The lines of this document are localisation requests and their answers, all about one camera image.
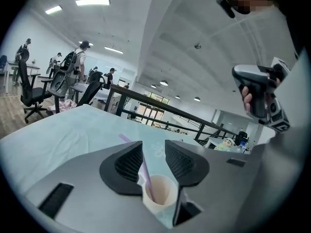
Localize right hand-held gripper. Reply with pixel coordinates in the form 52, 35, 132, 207
232, 57, 291, 133

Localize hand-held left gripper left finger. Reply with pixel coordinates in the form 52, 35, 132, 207
25, 141, 171, 233

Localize cartoon doll figure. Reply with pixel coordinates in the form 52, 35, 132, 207
213, 137, 235, 151

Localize black head camera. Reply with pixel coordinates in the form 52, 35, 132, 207
216, 0, 236, 19

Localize pink cloth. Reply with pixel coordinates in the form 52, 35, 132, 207
47, 99, 79, 113

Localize person's right hand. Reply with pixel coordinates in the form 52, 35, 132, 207
241, 85, 254, 114

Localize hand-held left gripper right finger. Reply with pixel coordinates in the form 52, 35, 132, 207
165, 139, 264, 233

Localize pale purple straw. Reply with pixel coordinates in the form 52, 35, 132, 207
118, 133, 155, 202

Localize white desk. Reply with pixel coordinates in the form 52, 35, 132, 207
3, 59, 41, 94

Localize black metal railing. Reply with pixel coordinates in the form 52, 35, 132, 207
104, 83, 241, 147

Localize white mug with spoon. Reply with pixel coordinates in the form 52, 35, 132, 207
141, 174, 179, 215

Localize black office chair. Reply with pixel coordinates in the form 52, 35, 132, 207
18, 49, 53, 124
47, 71, 106, 114

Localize person's black shirt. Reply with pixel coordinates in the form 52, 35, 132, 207
262, 0, 311, 58

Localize large glass window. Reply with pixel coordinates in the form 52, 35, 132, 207
136, 90, 171, 127

